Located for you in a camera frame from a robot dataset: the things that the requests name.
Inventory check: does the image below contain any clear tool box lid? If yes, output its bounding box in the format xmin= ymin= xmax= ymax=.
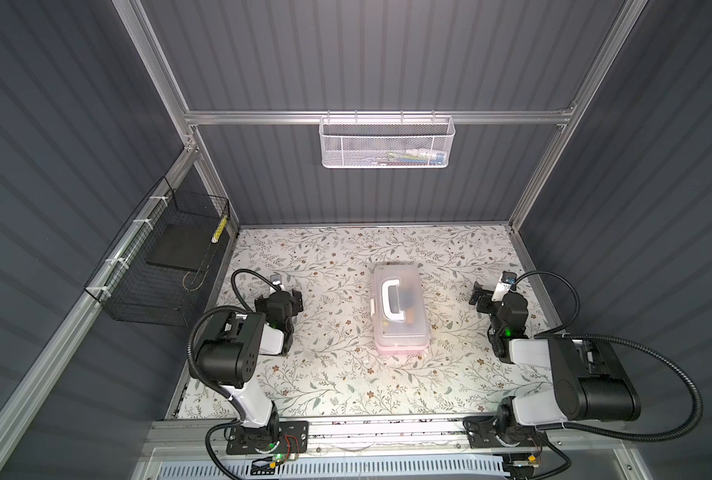
xmin=371 ymin=263 xmax=430 ymax=346

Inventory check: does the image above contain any pink tool box base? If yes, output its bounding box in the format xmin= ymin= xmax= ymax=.
xmin=376 ymin=342 xmax=430 ymax=356

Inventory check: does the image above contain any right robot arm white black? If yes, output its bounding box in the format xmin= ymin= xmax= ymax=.
xmin=469 ymin=283 xmax=642 ymax=446

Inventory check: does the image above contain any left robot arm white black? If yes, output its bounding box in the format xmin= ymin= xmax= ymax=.
xmin=186 ymin=290 xmax=304 ymax=437

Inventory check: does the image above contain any yellow tube in black basket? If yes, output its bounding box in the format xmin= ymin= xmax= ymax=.
xmin=211 ymin=215 xmax=228 ymax=244

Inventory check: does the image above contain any black pad in basket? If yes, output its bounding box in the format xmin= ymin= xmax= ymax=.
xmin=146 ymin=224 xmax=217 ymax=272

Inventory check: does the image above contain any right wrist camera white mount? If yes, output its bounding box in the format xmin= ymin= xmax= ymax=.
xmin=492 ymin=271 xmax=518 ymax=302

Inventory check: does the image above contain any left black corrugated cable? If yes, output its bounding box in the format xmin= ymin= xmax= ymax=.
xmin=186 ymin=268 xmax=285 ymax=480

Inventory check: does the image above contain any black corrugated cable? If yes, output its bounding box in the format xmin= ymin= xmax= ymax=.
xmin=514 ymin=270 xmax=705 ymax=444
xmin=186 ymin=268 xmax=285 ymax=480

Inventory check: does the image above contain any black wire basket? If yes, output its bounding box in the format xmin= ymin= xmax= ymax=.
xmin=85 ymin=178 xmax=231 ymax=327

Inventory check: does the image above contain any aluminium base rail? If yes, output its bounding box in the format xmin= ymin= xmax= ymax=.
xmin=145 ymin=413 xmax=621 ymax=457

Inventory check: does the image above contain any white wire mesh basket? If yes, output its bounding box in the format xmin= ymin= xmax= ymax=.
xmin=318 ymin=115 xmax=456 ymax=169

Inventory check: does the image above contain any right black corrugated cable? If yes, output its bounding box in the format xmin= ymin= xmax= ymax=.
xmin=514 ymin=270 xmax=705 ymax=444

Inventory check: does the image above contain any horizontal aluminium frame bar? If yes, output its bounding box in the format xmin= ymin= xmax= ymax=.
xmin=184 ymin=110 xmax=573 ymax=126

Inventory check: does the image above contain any aluminium corner frame post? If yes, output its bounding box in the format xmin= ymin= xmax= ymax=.
xmin=112 ymin=0 xmax=240 ymax=234

